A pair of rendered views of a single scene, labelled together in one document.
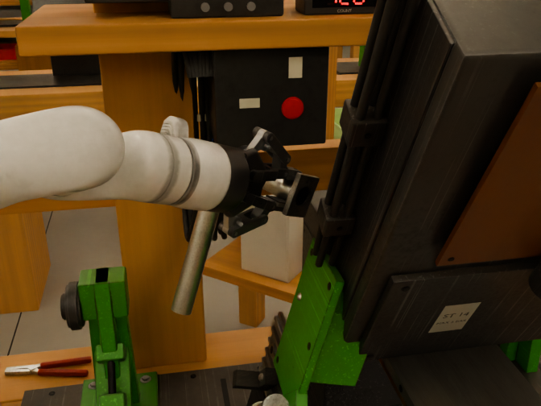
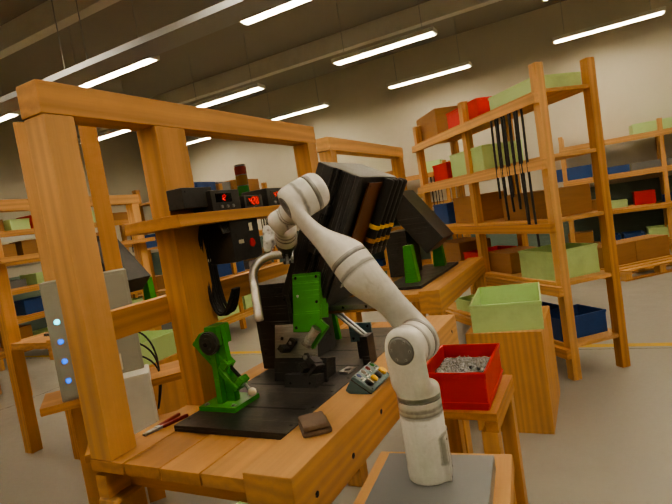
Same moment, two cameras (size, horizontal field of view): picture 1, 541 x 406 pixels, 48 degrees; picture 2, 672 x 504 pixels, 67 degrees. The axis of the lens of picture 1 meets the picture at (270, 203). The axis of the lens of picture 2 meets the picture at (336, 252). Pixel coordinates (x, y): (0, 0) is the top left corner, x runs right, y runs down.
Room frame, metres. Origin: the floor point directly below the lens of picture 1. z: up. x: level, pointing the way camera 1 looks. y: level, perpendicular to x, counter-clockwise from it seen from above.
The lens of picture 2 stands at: (-0.54, 1.27, 1.46)
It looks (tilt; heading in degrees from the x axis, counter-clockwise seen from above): 4 degrees down; 308
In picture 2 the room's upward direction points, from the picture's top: 9 degrees counter-clockwise
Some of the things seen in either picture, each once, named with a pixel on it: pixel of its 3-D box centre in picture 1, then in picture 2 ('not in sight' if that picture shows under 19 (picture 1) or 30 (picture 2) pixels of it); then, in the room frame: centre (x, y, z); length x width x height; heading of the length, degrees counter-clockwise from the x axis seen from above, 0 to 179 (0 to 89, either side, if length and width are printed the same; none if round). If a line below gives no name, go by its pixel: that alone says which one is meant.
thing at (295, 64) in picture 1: (265, 89); (234, 241); (0.94, 0.01, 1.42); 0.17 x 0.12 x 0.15; 101
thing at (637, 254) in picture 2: not in sight; (637, 256); (0.56, -6.93, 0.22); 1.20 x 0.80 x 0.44; 51
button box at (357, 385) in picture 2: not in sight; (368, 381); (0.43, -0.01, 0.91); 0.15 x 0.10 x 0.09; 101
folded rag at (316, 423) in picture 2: not in sight; (314, 423); (0.39, 0.31, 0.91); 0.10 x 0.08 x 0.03; 140
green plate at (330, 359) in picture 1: (328, 324); (311, 300); (0.68, -0.08, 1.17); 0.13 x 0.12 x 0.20; 101
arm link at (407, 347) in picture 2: not in sight; (413, 363); (0.01, 0.38, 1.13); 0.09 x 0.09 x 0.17; 1
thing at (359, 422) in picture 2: not in sight; (388, 385); (0.48, -0.19, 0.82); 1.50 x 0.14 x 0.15; 101
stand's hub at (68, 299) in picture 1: (72, 305); (208, 343); (0.80, 0.31, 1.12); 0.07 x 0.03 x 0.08; 11
